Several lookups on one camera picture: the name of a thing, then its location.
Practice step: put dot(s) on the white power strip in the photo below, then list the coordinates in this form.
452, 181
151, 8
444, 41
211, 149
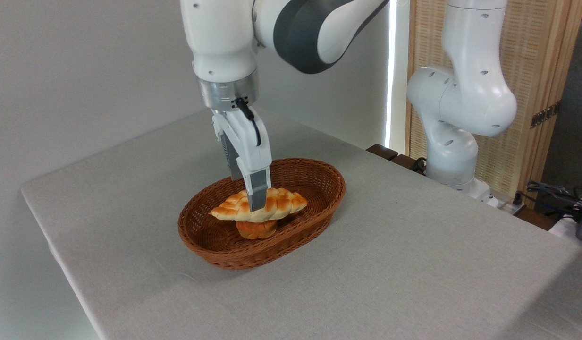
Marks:
507, 205

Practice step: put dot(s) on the grey tablecloth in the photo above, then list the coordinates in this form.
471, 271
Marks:
413, 245

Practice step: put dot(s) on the round orange bread roll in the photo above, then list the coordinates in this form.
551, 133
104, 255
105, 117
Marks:
255, 229

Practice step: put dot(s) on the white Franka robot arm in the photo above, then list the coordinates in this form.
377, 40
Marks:
465, 94

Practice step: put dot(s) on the brown wicker basket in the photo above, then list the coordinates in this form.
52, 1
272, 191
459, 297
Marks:
314, 189

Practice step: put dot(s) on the dark metal screen hinge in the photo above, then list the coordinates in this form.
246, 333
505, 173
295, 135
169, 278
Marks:
545, 114

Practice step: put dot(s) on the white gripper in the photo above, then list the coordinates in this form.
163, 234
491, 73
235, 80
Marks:
248, 146

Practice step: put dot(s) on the bamboo folding screen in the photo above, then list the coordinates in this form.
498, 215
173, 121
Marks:
531, 56

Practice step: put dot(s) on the dark wooden furniture edge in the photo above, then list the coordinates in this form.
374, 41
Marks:
383, 152

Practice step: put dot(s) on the long braided bread loaf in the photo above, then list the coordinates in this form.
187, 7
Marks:
281, 203

